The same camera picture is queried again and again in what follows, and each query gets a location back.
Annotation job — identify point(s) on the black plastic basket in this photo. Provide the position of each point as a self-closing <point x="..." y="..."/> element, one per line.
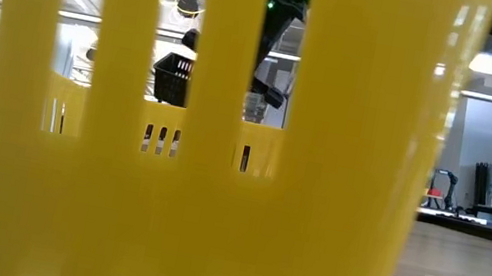
<point x="172" y="82"/>

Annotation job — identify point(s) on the yellow plastic basket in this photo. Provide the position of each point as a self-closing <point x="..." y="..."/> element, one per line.
<point x="210" y="228"/>

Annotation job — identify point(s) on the small black background robot arm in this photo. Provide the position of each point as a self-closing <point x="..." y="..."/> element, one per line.
<point x="451" y="192"/>

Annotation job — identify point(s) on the black round ceiling speaker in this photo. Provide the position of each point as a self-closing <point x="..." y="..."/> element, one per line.
<point x="90" y="54"/>

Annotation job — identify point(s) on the white pillar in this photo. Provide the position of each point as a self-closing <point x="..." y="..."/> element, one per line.
<point x="63" y="50"/>

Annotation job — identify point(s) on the black metal table frame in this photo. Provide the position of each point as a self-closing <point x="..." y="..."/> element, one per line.
<point x="488" y="234"/>

